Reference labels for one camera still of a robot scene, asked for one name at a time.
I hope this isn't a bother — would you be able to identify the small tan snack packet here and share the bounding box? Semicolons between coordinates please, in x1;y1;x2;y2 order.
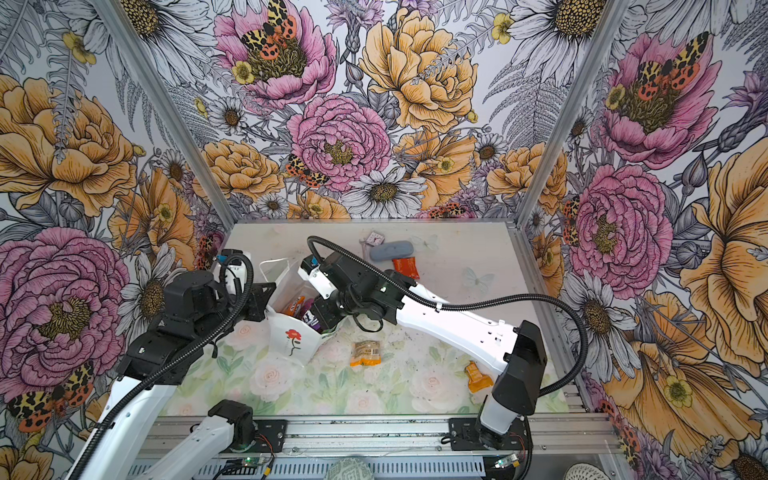
349;340;382;367

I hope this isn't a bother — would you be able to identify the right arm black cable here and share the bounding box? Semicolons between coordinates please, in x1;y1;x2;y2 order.
305;235;590;398

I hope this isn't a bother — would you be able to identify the small square clock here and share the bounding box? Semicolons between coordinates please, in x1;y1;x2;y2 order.
365;231;385;247

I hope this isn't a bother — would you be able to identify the aluminium mounting rail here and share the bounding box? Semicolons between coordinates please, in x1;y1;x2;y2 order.
127;413;632;479

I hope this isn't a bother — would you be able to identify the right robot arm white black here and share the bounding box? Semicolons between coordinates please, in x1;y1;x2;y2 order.
298;253;547;450

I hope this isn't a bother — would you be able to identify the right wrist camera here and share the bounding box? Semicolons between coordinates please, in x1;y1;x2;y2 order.
298;255;337;300

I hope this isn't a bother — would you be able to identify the orange Foxs candy bag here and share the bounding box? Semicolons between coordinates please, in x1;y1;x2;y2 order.
281;295;307;318

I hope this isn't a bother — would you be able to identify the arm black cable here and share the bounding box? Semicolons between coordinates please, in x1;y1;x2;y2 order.
305;235;590;398
68;251;256;480

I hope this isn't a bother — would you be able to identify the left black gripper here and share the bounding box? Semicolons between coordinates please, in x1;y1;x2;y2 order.
195;283;277;343

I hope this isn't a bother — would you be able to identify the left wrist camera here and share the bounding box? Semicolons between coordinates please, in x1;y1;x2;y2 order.
212;249;251;295

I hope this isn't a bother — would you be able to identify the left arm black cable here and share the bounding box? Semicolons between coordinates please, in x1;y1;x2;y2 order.
68;251;256;480

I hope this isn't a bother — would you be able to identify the white floral paper bag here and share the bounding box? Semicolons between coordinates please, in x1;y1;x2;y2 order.
259;258;338;366

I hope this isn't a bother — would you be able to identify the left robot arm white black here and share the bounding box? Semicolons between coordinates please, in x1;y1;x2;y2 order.
68;261;276;479

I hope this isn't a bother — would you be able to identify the red snack packet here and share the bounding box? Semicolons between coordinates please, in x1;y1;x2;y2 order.
392;257;420;280

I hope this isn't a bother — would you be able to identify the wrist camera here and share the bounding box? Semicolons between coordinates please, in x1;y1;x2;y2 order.
212;249;251;295
298;255;337;300

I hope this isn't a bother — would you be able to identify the blue grey glasses case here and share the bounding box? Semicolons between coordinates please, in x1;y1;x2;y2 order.
369;240;414;262

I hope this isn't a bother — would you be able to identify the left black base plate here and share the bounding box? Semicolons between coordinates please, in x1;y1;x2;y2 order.
230;419;288;454

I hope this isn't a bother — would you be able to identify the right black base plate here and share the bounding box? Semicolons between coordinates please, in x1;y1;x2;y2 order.
444;417;532;452

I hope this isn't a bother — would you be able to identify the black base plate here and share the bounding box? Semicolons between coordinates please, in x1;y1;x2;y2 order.
230;419;288;454
444;417;532;452

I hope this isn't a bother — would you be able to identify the purple Lotte gummy bag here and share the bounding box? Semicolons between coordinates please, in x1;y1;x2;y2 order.
299;299;320;331

